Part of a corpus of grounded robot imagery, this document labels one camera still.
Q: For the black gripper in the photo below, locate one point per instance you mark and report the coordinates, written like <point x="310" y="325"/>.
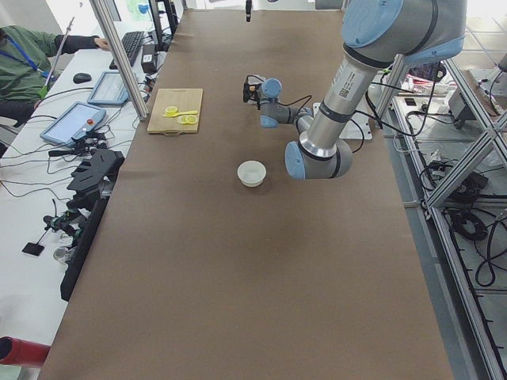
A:
<point x="249" y="10"/>

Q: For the lemon slice pair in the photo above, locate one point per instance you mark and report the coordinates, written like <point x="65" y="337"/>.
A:
<point x="183" y="120"/>
<point x="189" y="118"/>

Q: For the aluminium frame post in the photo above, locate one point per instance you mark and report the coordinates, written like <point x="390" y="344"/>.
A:
<point x="105" y="21"/>

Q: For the teach pendant near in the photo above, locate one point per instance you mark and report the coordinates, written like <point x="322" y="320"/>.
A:
<point x="73" y="124"/>

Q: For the red cylinder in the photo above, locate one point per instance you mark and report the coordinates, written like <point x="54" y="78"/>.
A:
<point x="23" y="353"/>

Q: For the black keyboard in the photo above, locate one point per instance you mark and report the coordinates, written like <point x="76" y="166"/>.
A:
<point x="132" y="42"/>

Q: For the person in green jacket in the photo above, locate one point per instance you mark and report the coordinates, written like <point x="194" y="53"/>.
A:
<point x="25" y="66"/>

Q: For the teach pendant far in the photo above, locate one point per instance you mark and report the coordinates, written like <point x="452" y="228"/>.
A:
<point x="109" y="90"/>

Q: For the wooden cutting board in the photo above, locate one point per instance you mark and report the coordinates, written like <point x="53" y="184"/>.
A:
<point x="184" y="100"/>

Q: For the white bowl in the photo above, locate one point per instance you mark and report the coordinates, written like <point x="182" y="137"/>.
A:
<point x="251" y="173"/>

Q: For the lemon slice upper pair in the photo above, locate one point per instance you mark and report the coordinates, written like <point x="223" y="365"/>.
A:
<point x="189" y="118"/>

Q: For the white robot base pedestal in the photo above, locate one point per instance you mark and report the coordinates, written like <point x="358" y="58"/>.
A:
<point x="358" y="127"/>

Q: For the black computer mouse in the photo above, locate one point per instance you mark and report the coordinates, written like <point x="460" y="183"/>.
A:
<point x="81" y="78"/>

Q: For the lemon slice lower pair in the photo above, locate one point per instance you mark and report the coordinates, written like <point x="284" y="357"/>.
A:
<point x="183" y="120"/>

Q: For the black power adapter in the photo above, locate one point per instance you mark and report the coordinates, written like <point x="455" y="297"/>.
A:
<point x="149" y="59"/>

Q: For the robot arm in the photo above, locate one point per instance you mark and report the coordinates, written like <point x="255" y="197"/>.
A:
<point x="374" y="32"/>

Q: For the teach pendant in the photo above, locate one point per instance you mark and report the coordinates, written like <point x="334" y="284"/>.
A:
<point x="109" y="90"/>
<point x="73" y="124"/>

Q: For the lemon slice single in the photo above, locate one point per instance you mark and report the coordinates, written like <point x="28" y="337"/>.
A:
<point x="170" y="111"/>

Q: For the yellow plastic knife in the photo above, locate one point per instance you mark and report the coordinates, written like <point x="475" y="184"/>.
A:
<point x="177" y="114"/>

